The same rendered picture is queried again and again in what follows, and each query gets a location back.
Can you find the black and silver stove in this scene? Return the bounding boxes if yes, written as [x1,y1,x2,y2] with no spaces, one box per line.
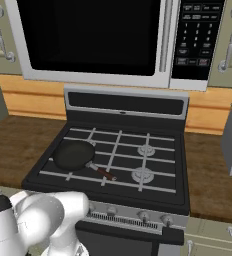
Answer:
[20,83,192,256]

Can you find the white microwave oven black door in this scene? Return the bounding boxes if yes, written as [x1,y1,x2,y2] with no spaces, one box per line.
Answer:
[4,0,228,92]

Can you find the beige drawer front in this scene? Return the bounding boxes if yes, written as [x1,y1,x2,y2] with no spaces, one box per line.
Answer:
[183,215,232,251]
[0,183,26,200]

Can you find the black frying pan brown handle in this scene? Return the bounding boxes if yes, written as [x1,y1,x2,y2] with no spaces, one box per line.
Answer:
[52,139,118,182]

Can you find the silver microwave door handle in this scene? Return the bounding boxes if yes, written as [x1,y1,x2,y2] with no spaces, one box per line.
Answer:
[158,0,174,73]

